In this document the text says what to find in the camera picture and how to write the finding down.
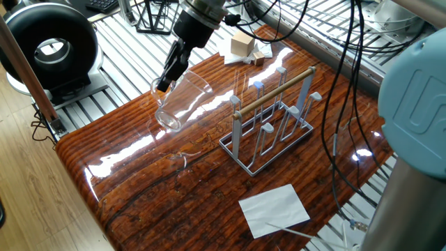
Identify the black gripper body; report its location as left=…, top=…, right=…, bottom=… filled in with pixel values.
left=173, top=9, right=215, bottom=50

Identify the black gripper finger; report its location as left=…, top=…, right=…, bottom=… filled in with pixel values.
left=180, top=42, right=193, bottom=70
left=156, top=38, right=189, bottom=93

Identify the clear glass cup with handle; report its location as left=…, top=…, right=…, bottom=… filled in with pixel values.
left=150, top=68, right=215, bottom=133

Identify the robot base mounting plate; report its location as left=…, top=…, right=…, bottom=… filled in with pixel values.
left=339, top=218, right=367, bottom=251

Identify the white mug drying rack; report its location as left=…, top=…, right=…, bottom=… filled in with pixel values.
left=218, top=65, right=323, bottom=178

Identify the large wooden cube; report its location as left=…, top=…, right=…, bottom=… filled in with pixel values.
left=230, top=31, right=256, bottom=58

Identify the small wooden cube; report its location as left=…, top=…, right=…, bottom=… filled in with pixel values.
left=252, top=50, right=266, bottom=67

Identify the crumpled white napkin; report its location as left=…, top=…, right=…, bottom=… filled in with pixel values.
left=216, top=36, right=274, bottom=66

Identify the black keyboard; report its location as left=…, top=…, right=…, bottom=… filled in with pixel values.
left=84, top=0, right=121, bottom=15

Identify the white paper sheet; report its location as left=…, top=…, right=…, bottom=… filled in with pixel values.
left=238, top=183, right=312, bottom=240

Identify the black cable with angled plug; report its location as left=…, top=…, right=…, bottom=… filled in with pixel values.
left=222, top=0, right=311, bottom=45

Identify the black wire stand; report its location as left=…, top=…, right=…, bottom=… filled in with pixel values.
left=133, top=0, right=180, bottom=36

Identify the aluminium frame post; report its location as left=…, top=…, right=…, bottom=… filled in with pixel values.
left=117, top=0, right=139, bottom=27

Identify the aluminium table frame rail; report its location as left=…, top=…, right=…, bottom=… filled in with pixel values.
left=256, top=1, right=385, bottom=99

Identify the brown frame post with bracket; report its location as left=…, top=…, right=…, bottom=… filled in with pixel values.
left=0, top=15, right=68, bottom=138

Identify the thin black floor cable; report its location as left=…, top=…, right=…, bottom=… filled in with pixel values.
left=30, top=104, right=59, bottom=149

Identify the black ring-shaped device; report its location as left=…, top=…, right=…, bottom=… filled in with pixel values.
left=0, top=2, right=109, bottom=106

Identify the black cable with grey sleeve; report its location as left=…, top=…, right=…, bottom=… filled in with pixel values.
left=320, top=0, right=390, bottom=206

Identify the white cable tie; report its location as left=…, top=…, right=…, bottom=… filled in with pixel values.
left=266, top=222, right=349, bottom=250

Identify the black cable with metal connector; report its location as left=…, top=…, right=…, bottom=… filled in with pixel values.
left=320, top=0, right=369, bottom=233

